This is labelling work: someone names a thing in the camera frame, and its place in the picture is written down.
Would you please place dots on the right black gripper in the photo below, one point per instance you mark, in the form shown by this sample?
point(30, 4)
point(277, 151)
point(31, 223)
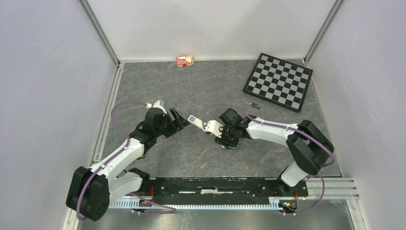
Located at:
point(223, 141)

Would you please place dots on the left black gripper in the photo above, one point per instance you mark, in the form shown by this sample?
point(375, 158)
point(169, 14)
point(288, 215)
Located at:
point(174, 128)

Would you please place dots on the slim white remote control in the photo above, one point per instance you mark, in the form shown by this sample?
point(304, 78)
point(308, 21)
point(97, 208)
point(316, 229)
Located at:
point(196, 122)

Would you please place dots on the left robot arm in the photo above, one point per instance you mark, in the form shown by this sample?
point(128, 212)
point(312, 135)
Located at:
point(93, 189)

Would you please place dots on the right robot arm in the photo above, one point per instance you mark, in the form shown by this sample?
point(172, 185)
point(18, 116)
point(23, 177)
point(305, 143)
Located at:
point(309, 147)

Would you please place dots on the red yellow small box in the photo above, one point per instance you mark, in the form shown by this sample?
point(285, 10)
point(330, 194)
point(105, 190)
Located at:
point(184, 61)

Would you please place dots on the black white chessboard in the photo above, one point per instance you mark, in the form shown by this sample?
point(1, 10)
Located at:
point(279, 82)

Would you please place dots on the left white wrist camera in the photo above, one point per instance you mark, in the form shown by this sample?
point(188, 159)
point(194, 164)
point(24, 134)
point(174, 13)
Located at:
point(157, 104)

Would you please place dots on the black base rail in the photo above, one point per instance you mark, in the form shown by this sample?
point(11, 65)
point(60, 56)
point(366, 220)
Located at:
point(218, 190)

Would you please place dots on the white cable duct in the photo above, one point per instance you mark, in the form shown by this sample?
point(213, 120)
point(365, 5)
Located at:
point(130, 202)

